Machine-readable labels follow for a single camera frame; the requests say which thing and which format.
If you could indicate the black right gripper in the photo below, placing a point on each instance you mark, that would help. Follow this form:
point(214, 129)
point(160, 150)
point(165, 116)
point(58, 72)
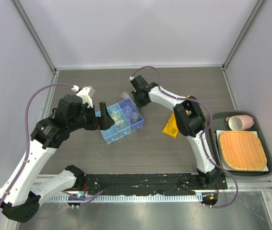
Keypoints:
point(138, 105)

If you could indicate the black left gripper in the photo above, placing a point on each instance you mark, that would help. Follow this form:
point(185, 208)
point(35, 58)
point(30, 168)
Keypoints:
point(102, 122)

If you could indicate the clear plastic pipettes bundle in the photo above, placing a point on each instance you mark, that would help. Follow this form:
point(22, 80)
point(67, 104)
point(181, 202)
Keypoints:
point(124, 95)

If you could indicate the larger clear glass beaker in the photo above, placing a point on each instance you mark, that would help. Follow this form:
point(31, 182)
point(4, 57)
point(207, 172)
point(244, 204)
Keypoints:
point(127, 109)

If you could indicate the small clear glass beaker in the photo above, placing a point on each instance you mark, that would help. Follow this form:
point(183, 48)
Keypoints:
point(134, 117)

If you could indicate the blue three-compartment organizer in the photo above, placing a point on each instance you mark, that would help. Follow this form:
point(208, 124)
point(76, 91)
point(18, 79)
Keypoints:
point(127, 119)

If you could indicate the plastic bag with gloves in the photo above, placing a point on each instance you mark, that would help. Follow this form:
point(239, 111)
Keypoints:
point(118, 118)

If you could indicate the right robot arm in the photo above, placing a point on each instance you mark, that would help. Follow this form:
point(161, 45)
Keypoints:
point(190, 122)

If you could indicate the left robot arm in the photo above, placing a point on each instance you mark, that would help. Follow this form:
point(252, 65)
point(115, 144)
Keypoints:
point(19, 198)

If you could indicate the yellow test tube rack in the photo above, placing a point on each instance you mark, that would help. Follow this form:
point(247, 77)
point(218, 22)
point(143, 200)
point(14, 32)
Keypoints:
point(171, 128)

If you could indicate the pink paper cup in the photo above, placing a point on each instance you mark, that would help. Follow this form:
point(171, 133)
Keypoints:
point(240, 122)

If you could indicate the white slotted cable duct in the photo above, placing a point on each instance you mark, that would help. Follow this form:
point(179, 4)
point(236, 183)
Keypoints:
point(64, 198)

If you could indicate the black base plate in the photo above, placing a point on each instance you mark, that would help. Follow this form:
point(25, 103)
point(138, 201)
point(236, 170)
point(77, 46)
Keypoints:
point(168, 184)

